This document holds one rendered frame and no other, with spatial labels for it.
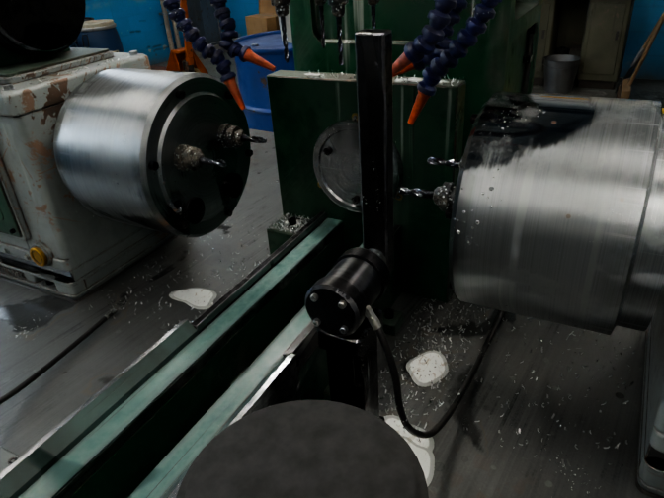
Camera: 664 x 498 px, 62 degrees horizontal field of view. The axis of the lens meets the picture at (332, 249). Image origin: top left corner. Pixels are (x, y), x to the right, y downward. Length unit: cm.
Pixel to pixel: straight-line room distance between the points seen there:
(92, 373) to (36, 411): 9
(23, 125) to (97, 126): 13
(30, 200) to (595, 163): 82
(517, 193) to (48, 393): 67
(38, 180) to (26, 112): 10
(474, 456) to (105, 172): 61
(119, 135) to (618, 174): 61
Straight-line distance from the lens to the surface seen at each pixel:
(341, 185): 87
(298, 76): 86
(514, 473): 69
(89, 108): 88
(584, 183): 55
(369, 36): 52
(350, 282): 52
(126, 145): 81
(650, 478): 69
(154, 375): 65
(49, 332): 100
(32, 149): 95
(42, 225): 102
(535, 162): 56
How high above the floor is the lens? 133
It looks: 30 degrees down
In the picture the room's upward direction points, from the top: 4 degrees counter-clockwise
